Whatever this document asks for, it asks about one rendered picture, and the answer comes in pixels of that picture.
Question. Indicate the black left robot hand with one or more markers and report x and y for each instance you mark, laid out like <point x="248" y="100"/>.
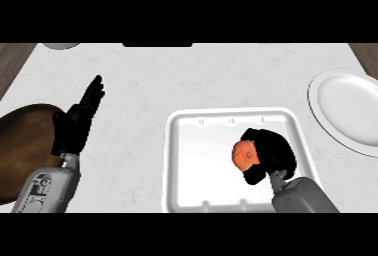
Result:
<point x="74" y="126"/>

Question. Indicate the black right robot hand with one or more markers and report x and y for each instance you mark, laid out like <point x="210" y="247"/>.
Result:
<point x="275" y="150"/>

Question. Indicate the orange squash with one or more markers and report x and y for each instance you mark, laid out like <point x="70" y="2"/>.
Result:
<point x="244" y="155"/>

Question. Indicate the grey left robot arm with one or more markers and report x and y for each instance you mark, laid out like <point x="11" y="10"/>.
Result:
<point x="49" y="190"/>

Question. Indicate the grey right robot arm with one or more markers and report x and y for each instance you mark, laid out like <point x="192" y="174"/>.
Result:
<point x="300" y="195"/>

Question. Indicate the white foam tray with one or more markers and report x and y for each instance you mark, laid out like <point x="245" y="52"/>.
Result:
<point x="207" y="166"/>

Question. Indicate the white plate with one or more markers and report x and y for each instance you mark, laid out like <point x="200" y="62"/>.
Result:
<point x="349" y="110"/>

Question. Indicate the brown wooden bowl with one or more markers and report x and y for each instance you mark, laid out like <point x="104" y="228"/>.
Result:
<point x="24" y="153"/>

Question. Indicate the grey round object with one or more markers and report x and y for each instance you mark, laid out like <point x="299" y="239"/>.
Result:
<point x="61" y="45"/>

